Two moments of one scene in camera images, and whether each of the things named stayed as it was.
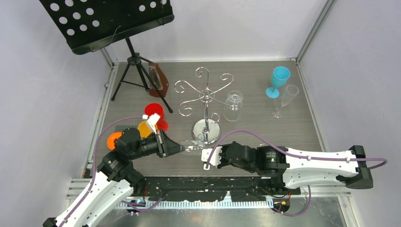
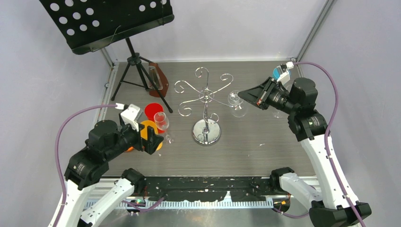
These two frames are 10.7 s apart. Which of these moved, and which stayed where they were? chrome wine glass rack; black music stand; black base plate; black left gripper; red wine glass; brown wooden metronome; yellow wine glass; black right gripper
Moved: black right gripper; black left gripper
Stayed: yellow wine glass; brown wooden metronome; chrome wine glass rack; black music stand; black base plate; red wine glass
